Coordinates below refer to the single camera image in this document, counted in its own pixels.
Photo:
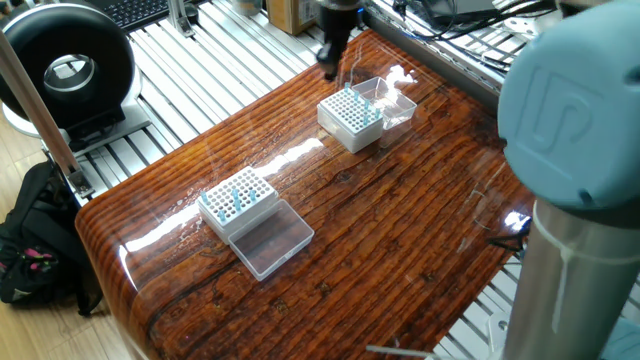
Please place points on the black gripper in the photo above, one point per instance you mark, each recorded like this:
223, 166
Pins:
340, 25

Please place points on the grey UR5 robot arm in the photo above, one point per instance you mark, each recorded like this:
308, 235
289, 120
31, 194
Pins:
570, 125

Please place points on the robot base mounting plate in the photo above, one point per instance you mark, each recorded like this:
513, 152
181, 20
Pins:
497, 330

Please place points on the white pipette tip holder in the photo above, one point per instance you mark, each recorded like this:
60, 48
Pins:
350, 137
215, 227

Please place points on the clear plastic holder lid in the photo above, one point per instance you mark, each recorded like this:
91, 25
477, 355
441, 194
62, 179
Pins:
395, 110
272, 242

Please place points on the brown cardboard box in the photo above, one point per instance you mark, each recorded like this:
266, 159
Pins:
285, 15

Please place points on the silver metal cup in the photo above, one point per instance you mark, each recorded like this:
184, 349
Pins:
246, 6

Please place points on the black power adapter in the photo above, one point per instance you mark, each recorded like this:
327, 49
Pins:
460, 10

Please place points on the glossy wood grain board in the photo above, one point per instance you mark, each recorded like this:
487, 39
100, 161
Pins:
400, 225

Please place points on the silver metal mounting plate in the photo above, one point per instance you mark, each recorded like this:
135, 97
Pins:
520, 25

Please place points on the black keyboard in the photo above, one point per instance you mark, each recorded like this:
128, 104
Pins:
135, 12

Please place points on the black backpack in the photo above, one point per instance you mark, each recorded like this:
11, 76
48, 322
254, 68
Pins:
40, 225

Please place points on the aluminium frame post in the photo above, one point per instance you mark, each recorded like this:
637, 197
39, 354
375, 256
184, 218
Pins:
179, 17
30, 100

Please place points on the grey device base plate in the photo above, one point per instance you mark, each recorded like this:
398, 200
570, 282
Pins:
135, 122

